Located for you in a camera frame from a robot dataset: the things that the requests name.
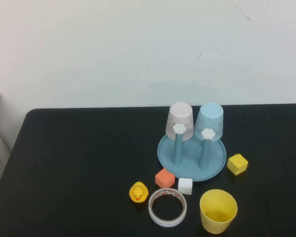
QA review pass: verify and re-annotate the yellow plastic cup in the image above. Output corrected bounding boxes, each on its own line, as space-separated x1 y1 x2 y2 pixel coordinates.
199 189 238 235

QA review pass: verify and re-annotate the pale pink plastic cup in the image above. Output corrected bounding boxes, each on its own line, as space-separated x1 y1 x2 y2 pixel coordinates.
165 102 195 141

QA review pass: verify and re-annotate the blue cup stand with pegs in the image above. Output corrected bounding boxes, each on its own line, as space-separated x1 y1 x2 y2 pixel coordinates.
157 122 227 182

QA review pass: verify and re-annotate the light blue plastic cup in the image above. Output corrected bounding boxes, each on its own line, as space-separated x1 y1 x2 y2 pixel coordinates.
194 102 224 142

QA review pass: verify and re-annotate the orange foam cube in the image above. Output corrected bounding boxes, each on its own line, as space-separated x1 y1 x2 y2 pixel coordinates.
154 168 176 188

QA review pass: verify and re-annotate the yellow rubber duck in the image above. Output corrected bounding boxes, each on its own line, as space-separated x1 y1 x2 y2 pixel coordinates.
129 182 149 204

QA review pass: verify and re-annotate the white foam cube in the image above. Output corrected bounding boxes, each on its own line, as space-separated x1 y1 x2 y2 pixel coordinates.
178 177 193 196

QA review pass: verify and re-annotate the white double-sided tape roll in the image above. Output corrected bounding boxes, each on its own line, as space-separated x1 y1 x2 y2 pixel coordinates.
148 188 187 227

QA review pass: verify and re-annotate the yellow foam cube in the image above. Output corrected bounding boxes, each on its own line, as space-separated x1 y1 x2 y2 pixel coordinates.
227 153 249 176

